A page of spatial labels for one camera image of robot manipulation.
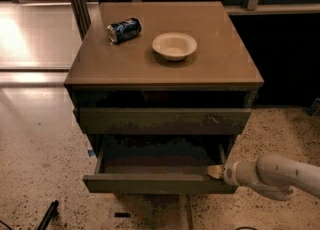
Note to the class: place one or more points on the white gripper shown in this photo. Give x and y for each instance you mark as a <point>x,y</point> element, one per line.
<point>230,173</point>

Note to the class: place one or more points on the grey drawer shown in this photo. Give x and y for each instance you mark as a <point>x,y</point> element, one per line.
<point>157,169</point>
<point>162,121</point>

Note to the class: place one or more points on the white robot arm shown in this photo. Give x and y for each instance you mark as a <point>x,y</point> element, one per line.
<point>271,176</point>

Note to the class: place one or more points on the grey drawer cabinet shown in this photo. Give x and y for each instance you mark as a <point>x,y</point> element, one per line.
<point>219,74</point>

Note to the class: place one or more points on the grey top drawer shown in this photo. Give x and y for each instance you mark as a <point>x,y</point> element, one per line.
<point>162,121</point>

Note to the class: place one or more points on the small black floor marker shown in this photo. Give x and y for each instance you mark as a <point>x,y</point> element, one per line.
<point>122,215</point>

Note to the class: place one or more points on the blue tape piece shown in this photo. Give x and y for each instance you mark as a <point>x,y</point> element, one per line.
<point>91,153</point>

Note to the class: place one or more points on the white bowl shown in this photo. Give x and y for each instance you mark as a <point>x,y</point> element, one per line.
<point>174,46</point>

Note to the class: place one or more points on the blue soda can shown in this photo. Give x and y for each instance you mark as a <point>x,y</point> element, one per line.
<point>123,31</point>

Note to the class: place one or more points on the black bar on floor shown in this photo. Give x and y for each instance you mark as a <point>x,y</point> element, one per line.
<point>51,213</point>

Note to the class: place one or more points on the metal window frame post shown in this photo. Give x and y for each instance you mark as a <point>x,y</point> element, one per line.
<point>82,16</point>

